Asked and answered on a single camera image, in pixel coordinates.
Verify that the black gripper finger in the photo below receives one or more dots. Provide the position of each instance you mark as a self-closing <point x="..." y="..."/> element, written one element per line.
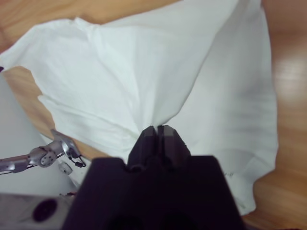
<point x="173" y="146"/>
<point x="144" y="148"/>

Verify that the white polo shirt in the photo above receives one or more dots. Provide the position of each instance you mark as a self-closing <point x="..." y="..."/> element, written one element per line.
<point x="108" y="72"/>

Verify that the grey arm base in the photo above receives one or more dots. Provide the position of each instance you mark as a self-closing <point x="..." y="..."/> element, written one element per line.
<point x="67" y="147"/>

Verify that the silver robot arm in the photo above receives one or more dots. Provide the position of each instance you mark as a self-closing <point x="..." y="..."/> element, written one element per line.
<point x="21" y="161"/>

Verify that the small white round object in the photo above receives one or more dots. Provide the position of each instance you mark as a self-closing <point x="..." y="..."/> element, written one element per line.
<point x="65" y="168"/>

